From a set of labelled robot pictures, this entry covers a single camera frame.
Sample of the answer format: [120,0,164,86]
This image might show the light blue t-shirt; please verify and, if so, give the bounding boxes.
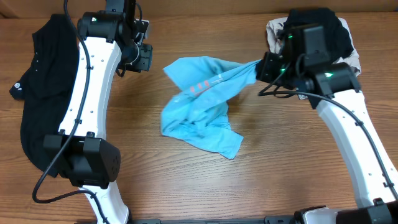
[160,56,258,159]

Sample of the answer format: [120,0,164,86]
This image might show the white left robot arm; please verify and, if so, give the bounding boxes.
[44,0,153,223]

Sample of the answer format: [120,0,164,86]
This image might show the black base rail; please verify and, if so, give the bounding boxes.
[127,215,297,224]

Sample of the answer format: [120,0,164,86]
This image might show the black shirt on left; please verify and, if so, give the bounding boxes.
[9,14,79,171]

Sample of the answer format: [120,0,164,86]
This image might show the beige folded garment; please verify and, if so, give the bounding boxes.
[266,17,361,76]

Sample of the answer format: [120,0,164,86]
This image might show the black folded garment on pile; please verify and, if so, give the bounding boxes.
[284,7,354,62]

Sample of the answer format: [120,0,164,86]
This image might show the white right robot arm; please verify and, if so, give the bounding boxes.
[256,50,397,223]

